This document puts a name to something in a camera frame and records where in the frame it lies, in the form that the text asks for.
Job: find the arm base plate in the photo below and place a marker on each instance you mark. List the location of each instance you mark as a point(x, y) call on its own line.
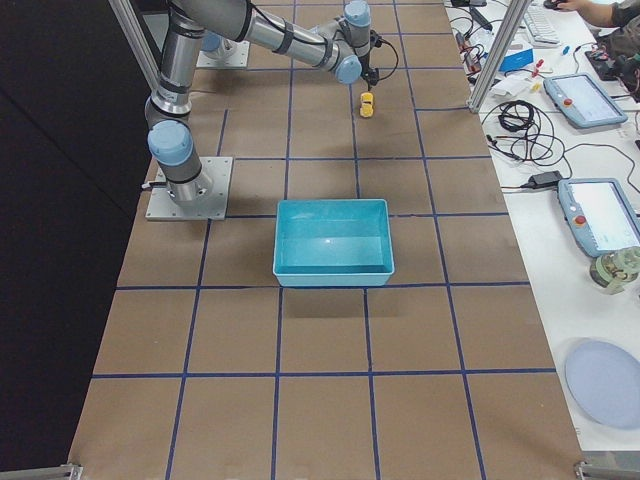
point(206, 197)
point(228, 56)

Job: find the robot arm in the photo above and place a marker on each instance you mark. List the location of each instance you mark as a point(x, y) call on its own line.
point(216, 35)

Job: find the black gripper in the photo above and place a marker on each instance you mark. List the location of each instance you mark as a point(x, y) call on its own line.
point(368, 68)

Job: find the light blue plate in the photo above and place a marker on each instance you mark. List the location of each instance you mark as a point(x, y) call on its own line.
point(604, 381)

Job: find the far teach pendant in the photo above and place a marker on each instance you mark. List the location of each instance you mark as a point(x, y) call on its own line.
point(583, 102)

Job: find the blue white cardboard box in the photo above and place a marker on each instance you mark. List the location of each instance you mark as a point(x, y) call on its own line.
point(516, 59)

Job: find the teal plastic bin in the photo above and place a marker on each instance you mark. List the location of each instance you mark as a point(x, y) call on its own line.
point(333, 243)

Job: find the brown paper table mat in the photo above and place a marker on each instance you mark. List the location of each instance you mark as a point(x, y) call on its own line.
point(363, 312)

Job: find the yellow beetle toy car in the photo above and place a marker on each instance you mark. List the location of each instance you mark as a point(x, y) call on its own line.
point(366, 109)

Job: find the aluminium frame post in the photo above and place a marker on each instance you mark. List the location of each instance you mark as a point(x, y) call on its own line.
point(505, 34)

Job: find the near teach pendant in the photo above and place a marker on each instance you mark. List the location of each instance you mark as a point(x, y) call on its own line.
point(598, 214)

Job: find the black power adapter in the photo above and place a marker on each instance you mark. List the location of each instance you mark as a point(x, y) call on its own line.
point(543, 180)

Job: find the teach pendant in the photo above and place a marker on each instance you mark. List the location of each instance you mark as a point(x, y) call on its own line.
point(598, 214)
point(583, 102)

